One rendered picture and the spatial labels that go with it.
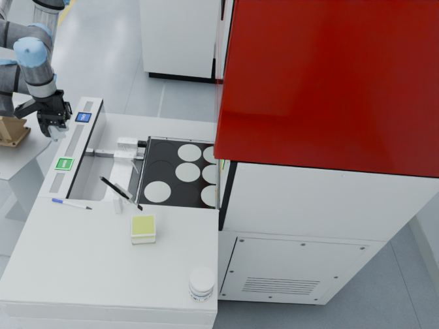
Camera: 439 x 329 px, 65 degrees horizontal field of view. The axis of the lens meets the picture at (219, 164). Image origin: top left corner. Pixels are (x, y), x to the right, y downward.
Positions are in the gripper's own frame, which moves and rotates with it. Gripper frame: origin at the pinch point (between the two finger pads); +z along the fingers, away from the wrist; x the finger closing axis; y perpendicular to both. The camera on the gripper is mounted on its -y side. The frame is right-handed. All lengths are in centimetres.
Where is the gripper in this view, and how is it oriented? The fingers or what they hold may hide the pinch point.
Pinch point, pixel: (53, 138)
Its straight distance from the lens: 129.3
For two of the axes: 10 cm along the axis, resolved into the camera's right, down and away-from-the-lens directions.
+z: -1.1, 6.6, 7.5
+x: 0.1, -7.5, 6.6
